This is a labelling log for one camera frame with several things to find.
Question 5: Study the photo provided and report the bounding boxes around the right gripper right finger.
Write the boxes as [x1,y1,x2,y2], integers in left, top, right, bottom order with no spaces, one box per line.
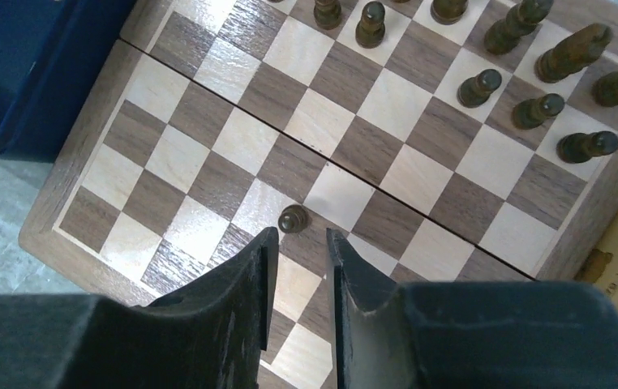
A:
[326,229,421,388]

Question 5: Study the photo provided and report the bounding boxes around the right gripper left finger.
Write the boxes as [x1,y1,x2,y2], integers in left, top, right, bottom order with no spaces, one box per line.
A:
[122,227,279,388]

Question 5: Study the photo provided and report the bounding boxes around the dark brown chess pawn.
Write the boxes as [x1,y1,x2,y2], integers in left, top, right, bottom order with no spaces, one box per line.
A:
[483,0,554,55]
[511,93,565,130]
[457,68,503,108]
[355,1,385,49]
[277,204,311,233]
[430,0,468,25]

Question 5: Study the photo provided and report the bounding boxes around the wooden chess board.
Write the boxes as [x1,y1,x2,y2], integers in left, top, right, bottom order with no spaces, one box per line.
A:
[19,1,618,388]

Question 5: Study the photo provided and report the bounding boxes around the blue plastic tray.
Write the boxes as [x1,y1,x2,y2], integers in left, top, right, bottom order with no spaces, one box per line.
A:
[0,0,134,163]

